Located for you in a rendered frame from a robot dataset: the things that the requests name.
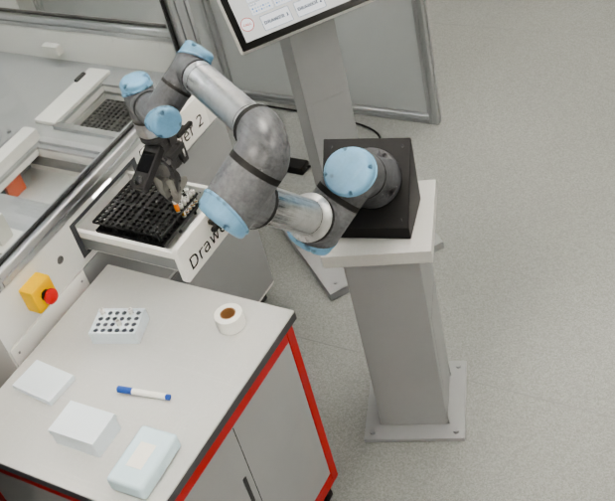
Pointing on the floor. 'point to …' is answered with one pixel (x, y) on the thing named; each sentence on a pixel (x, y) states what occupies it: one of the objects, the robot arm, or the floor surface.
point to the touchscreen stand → (321, 118)
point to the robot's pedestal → (403, 333)
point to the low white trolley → (59, 480)
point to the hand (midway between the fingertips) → (172, 200)
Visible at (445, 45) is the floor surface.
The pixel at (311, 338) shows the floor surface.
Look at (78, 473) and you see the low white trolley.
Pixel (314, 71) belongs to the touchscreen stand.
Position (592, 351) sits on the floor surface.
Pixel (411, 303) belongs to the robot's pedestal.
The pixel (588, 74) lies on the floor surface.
